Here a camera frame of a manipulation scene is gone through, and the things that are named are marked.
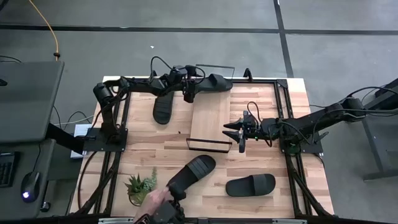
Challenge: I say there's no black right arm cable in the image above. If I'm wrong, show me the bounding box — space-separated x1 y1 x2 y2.
310 86 398 144

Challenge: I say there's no black rubber slide sandal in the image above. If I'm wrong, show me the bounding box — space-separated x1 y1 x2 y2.
196 73 234 93
152 90 175 125
225 173 277 197
166 154 217 202

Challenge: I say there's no person's hand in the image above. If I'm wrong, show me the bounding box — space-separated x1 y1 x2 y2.
133 186 171 223

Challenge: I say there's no black keyboard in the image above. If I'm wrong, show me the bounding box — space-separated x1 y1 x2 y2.
0 151 16 188

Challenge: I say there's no wooden shelf with black frame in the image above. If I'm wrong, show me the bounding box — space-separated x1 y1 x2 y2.
185 63 236 154

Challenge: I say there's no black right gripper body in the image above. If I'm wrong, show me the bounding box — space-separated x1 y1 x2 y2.
238 110 268 154

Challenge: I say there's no grey metal desk frame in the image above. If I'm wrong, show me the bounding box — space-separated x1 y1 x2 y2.
360 77 398 182

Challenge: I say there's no black clamp lever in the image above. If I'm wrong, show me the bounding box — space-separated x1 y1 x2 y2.
313 131 330 144

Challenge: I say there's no dark grey desk surface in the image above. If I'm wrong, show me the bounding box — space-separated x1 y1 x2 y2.
0 138 57 220

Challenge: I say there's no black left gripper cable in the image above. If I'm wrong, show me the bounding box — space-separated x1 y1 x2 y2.
150 55 206 86

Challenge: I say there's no black aluminium table frame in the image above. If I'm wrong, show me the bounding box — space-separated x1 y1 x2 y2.
70 76 335 218

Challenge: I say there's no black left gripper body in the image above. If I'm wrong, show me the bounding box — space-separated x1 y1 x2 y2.
167 66 198 103

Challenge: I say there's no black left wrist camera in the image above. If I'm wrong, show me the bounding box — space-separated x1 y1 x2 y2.
170 67 187 84

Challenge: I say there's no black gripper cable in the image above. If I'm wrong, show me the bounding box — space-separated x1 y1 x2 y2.
150 55 206 86
247 101 262 125

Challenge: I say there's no dark grey desk panel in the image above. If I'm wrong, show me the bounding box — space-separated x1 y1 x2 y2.
0 60 65 144

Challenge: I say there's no white box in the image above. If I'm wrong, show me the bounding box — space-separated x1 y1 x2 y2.
70 123 93 159

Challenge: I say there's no potted green succulent plant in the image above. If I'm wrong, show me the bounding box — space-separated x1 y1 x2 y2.
124 167 158 207

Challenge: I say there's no yellow hanging cable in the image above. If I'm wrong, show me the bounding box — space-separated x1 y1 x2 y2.
28 0 60 62

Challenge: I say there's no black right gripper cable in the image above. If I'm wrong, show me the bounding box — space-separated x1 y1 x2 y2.
247 101 262 125

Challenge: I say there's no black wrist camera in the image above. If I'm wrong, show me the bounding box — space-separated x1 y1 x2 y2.
170 67 187 84
248 119 265 139

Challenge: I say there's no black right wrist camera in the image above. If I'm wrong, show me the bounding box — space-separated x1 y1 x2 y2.
248 119 265 139

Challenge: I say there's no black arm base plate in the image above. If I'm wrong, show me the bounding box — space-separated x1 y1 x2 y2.
83 127 128 153
279 130 324 155

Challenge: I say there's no silver metal bracket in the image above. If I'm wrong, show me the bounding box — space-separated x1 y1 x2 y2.
272 218 307 224
98 217 134 224

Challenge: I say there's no black computer mouse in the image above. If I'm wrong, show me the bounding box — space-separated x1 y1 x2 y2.
20 170 41 203

